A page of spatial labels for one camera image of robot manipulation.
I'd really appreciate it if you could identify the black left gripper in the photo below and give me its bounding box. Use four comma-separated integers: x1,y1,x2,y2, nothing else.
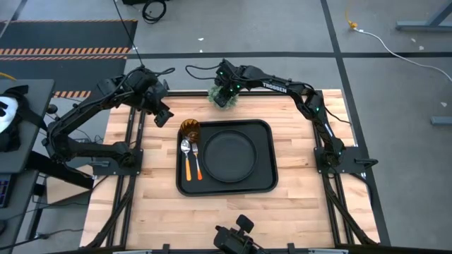
145,84,174,128

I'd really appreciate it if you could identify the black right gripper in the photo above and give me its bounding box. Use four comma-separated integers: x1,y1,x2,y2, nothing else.
213,59,248,108

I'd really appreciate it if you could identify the amber faceted cup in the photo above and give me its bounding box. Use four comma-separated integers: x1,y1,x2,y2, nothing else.
179,119,202,144

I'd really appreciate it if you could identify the spoon with orange handle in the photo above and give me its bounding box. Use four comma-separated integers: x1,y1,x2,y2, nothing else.
180,138,193,182

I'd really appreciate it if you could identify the fork with orange handle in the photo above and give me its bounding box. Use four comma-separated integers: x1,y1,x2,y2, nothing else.
191,143,204,181

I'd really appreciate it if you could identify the black round plate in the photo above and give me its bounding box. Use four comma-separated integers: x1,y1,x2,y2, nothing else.
202,129,258,183

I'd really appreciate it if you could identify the black rectangular tray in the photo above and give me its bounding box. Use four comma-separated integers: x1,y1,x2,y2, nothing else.
175,119,279,198

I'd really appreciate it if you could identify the black mat with hazard stripes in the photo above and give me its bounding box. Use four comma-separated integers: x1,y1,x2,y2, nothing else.
0,19,138,99

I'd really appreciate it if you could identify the dark grey desk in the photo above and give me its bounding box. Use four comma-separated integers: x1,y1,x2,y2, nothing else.
0,79,56,174

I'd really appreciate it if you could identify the black bag with white print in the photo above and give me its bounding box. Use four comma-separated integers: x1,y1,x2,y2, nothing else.
0,84,31,153

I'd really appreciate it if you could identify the grey table leg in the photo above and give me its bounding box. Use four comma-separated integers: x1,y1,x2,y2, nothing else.
395,0,452,32

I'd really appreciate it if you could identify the grey table foot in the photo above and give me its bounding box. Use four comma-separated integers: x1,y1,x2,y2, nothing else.
429,116,452,126

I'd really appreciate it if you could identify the black aluminium table frame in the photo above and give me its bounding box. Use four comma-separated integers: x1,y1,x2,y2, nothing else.
84,90,381,254

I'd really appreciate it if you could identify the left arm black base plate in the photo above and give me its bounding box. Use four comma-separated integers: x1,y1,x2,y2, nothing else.
92,147,144,176

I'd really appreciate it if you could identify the thin black cable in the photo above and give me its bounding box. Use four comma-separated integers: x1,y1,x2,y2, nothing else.
112,0,145,68

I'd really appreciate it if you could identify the coiled black cable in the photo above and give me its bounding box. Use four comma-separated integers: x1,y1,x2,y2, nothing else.
141,0,167,25

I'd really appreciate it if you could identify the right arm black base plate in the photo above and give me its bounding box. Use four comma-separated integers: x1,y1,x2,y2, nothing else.
314,146,379,174

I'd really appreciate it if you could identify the black table-level camera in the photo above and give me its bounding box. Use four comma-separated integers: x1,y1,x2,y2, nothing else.
213,214,264,254

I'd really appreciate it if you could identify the yellow cable with plug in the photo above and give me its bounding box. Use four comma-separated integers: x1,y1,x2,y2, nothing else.
345,0,359,30

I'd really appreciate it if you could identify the white floor cable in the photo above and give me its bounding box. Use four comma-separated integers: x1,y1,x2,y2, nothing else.
352,28,452,83

